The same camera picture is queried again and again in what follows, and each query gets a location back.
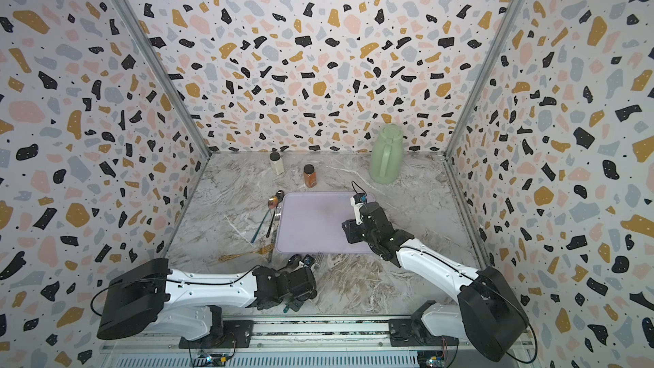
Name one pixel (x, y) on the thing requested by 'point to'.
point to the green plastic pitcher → (387, 155)
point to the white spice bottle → (277, 163)
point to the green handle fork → (319, 255)
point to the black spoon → (293, 261)
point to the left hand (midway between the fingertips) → (307, 294)
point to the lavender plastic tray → (311, 222)
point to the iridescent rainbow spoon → (272, 204)
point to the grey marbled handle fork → (278, 210)
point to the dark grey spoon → (280, 195)
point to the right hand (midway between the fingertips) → (347, 224)
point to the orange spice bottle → (310, 175)
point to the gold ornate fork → (264, 250)
